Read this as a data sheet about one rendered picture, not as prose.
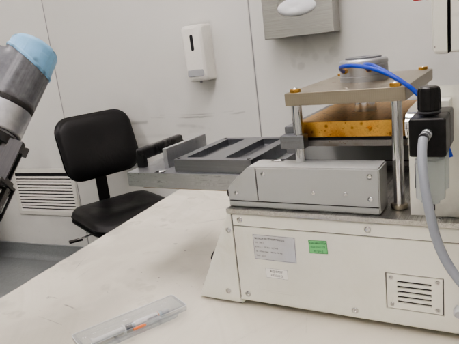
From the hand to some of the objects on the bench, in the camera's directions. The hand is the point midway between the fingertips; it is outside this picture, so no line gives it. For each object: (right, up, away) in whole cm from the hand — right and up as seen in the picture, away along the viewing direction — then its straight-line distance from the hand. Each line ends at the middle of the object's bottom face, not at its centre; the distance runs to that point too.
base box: (+67, -8, +25) cm, 72 cm away
